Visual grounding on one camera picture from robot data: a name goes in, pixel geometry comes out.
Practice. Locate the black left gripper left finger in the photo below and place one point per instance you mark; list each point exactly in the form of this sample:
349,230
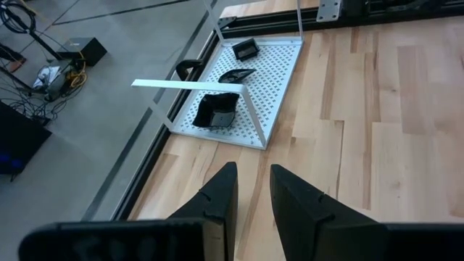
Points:
217,217

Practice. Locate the black wavy square plate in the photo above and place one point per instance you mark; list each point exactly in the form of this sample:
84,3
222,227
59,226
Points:
216,109

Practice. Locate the grey power supply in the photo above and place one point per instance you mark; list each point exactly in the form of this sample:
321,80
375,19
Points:
50,78

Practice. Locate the black case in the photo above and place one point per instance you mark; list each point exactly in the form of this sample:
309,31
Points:
21,141

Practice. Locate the black box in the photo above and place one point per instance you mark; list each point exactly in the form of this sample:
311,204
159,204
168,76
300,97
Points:
85,50

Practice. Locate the black clamp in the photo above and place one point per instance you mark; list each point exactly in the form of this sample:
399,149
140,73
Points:
188,67

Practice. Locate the grey centred square plate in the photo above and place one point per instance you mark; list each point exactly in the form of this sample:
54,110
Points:
245,49

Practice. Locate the black aluminium frame rails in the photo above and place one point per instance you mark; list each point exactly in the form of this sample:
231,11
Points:
275,25

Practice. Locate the black stand pole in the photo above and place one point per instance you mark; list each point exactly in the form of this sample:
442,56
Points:
43,43

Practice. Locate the black teardrop plate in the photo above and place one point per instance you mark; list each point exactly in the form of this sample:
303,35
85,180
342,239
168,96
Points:
235,75

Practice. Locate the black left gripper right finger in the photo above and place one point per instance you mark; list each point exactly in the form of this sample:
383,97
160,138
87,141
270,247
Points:
308,224

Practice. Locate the black aluminium frame rail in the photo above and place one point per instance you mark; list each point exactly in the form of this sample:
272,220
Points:
140,181

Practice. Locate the silver metal bracket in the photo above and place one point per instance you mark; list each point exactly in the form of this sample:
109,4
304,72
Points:
329,10

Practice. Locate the white perforated metal rack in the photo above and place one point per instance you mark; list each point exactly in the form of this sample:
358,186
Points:
275,72

